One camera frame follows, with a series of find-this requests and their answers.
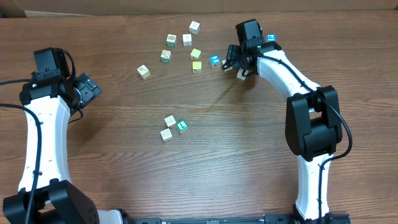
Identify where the red letter wooden block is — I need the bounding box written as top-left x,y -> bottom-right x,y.
164,115 -> 177,128

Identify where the red K wooden block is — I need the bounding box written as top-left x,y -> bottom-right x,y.
160,128 -> 173,142

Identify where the green top wooden block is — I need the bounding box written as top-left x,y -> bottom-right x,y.
176,120 -> 188,134

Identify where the plain white wooden block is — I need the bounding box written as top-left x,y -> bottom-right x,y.
221,60 -> 233,72

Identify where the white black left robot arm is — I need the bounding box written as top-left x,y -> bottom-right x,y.
2,72 -> 132,223

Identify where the blue T wooden block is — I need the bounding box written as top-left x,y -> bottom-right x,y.
236,68 -> 249,81

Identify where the far blue wooden block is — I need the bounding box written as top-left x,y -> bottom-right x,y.
267,34 -> 276,42

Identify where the blue top wooden block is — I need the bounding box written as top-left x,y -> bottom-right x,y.
209,55 -> 220,68

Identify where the yellow top wooden block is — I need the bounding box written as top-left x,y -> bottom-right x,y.
192,61 -> 202,73

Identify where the pale yellow top block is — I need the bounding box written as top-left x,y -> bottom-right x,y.
190,49 -> 201,61

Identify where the yellow S wooden block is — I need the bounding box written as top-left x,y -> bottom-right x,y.
137,65 -> 150,79

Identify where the teal J wooden block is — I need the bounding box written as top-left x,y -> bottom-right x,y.
189,21 -> 200,35

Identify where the dark red wooden block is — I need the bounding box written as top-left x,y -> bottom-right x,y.
182,34 -> 192,47

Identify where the green B wooden block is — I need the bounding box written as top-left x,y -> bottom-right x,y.
166,34 -> 177,47

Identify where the green framed wooden block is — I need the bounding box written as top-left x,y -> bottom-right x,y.
160,50 -> 172,63

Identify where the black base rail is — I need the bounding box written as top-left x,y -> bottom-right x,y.
129,213 -> 351,224

